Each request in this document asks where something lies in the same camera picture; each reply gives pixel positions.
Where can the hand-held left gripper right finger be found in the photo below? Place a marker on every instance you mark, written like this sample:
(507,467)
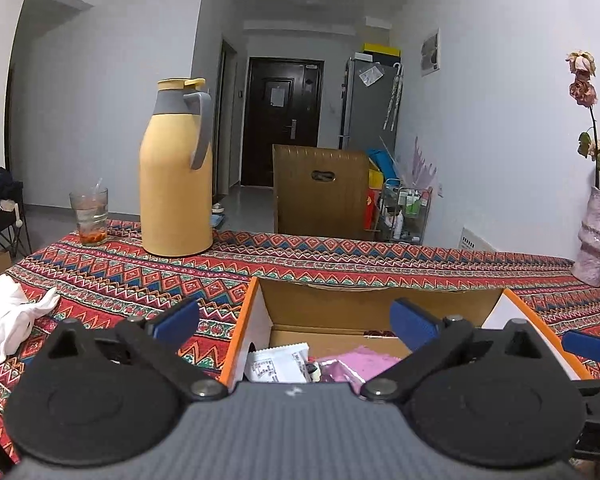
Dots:
(412,322)

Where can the black folding chair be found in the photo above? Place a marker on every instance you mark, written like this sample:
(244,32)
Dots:
(0,195)

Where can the grey side door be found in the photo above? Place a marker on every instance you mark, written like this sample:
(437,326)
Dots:
(227,125)

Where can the grey refrigerator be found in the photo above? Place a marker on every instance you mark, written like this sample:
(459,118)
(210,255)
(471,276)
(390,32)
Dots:
(365,110)

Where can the yellow flat box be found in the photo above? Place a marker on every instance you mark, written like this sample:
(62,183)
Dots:
(380,51)

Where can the yellow thermos jug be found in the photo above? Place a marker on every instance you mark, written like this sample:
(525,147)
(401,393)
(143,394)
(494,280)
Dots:
(172,185)

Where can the blue rolled mat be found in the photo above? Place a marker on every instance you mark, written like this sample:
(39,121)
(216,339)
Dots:
(382,162)

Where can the red cardboard box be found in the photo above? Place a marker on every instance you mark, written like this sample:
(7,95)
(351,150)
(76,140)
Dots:
(330,310)

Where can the dried pink flowers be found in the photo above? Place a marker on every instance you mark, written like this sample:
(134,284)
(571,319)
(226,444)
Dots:
(582,91)

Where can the wooden chair back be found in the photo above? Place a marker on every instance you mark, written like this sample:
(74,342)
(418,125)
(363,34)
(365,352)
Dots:
(300,200)

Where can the clear plastic bag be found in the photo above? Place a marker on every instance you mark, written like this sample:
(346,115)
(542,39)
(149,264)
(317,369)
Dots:
(371,75)

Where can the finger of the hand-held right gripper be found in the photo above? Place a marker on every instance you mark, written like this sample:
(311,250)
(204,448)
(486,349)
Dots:
(587,346)

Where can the red gift box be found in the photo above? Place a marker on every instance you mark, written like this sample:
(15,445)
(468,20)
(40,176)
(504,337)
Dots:
(372,210)

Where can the yellow bag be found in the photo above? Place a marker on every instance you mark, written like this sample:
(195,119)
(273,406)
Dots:
(375,177)

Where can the white snack packet black print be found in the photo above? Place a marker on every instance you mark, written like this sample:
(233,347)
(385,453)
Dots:
(275,365)

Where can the white door notice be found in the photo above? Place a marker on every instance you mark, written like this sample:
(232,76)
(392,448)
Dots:
(277,97)

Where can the pink feather decoration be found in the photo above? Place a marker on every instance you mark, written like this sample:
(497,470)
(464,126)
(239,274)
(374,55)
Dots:
(425,165)

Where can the pink snack packet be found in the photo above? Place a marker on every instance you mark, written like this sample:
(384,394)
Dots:
(360,360)

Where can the pink textured vase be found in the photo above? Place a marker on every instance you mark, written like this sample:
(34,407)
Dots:
(597,240)

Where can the glass cup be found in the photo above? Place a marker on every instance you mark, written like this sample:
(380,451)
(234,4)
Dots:
(89,225)

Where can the white crumpled cloth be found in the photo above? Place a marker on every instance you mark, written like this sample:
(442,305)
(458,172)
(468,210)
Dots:
(5,325)

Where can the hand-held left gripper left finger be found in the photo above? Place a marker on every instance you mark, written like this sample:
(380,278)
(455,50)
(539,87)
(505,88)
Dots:
(177,320)

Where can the dark entrance door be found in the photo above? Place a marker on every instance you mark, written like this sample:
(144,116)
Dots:
(265,150)

